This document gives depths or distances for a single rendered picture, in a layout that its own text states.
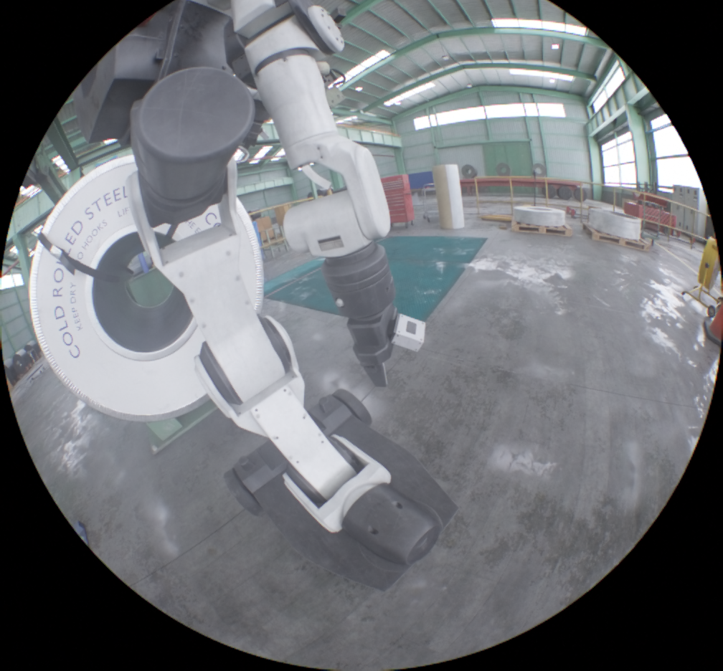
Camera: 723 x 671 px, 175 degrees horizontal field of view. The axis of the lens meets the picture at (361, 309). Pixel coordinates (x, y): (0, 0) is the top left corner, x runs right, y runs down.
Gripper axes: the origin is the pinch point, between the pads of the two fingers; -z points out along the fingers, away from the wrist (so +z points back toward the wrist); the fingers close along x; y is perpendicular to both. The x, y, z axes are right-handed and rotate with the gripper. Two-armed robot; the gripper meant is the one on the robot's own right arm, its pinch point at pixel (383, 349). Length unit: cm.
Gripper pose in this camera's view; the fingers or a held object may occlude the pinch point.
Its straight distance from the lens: 41.1
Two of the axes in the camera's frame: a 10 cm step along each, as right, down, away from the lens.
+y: -9.2, 0.7, 3.8
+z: -2.9, -7.8, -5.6
